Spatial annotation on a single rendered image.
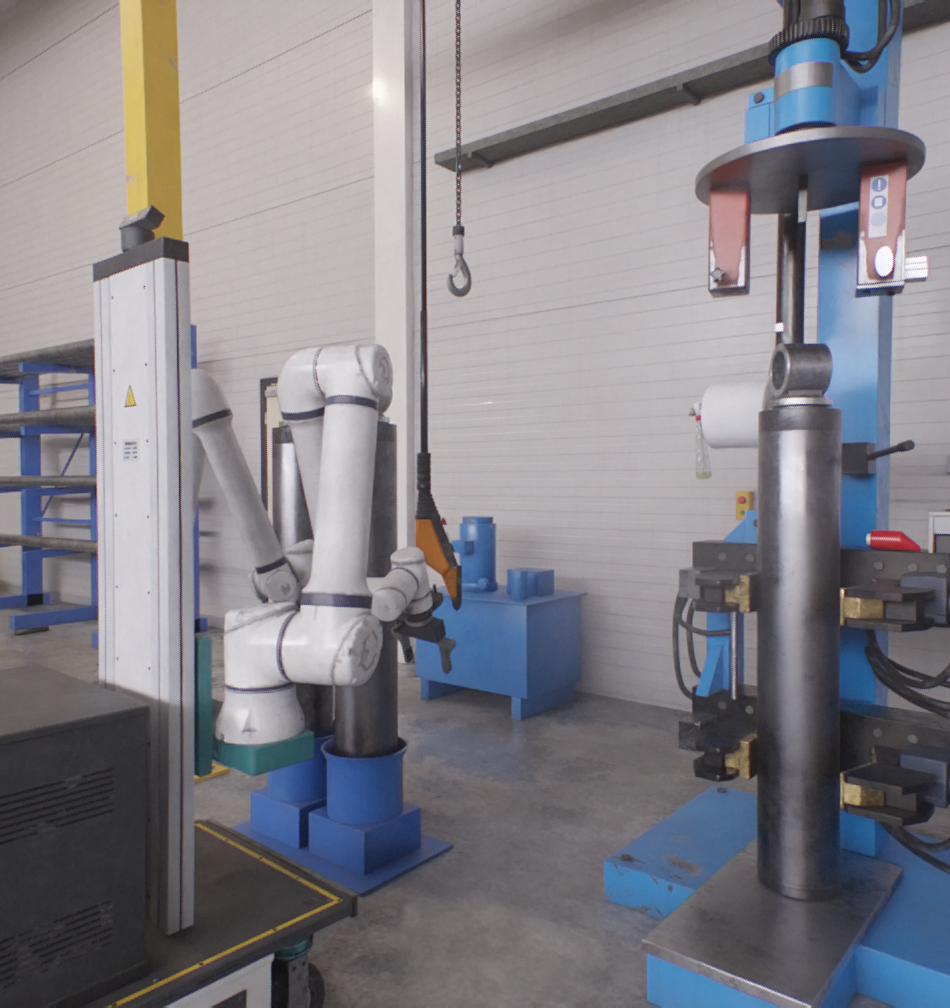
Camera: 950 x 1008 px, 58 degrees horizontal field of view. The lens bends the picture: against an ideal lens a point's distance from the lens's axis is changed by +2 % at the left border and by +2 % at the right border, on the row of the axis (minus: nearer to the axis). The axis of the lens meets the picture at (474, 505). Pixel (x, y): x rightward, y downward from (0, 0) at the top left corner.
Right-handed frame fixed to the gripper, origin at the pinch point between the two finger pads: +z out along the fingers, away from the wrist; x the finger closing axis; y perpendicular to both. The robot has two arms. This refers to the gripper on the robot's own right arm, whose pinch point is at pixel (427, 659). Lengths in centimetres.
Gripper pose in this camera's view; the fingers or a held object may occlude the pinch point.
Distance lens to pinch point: 237.1
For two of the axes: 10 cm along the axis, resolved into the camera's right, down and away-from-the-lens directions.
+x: 8.2, 1.3, -5.5
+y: -5.5, 4.2, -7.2
